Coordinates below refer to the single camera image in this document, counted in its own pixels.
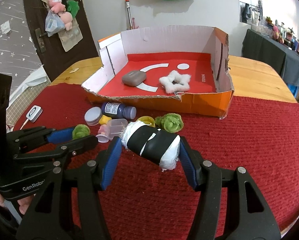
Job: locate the white fluffy star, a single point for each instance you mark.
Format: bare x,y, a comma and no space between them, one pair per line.
175,82

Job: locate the dark covered side table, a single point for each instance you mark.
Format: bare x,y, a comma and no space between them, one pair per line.
283,60

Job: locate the red table cloth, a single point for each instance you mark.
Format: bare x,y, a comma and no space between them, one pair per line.
145,202

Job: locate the silver pole with orange cap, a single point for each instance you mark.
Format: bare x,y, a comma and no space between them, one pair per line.
129,14

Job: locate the orange cardboard box tray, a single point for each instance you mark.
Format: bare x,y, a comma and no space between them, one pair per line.
200,51

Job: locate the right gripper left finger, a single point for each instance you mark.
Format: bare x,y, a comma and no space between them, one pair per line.
96,176

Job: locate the dark brown door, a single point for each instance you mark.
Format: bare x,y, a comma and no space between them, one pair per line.
54,58

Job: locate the yellow plastic lid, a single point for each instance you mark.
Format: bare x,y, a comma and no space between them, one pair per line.
148,120

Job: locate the plastic bag on door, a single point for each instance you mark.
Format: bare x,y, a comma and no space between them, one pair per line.
53,24

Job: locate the dark blue bottle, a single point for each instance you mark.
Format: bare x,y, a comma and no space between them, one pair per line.
117,110

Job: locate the green plush on door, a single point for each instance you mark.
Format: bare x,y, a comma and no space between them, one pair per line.
73,7

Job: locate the door handle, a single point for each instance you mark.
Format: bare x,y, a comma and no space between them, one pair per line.
40,35

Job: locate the white round jar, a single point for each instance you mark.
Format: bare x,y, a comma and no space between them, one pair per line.
92,116

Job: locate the large green plush ball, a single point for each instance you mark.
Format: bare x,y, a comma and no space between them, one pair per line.
170,122

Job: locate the person's left hand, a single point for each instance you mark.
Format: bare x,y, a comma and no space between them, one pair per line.
23,203

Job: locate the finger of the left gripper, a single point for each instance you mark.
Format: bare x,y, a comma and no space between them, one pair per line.
35,137
71,149

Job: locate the small paper tag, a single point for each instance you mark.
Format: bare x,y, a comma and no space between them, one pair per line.
74,70

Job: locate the pink plush pig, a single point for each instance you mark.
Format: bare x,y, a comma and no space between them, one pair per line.
59,8

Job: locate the white square charger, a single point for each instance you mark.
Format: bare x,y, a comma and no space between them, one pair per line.
32,115

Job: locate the grey rounded case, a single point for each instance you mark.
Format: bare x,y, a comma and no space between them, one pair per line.
134,78

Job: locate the small green plush ball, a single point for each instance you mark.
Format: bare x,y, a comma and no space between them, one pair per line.
80,131

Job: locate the blonde pink doll figure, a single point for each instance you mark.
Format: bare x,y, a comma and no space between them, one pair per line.
103,132

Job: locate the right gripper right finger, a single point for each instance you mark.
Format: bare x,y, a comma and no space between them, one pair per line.
204,177

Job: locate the black and white cloth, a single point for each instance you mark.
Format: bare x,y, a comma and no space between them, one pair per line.
155,145

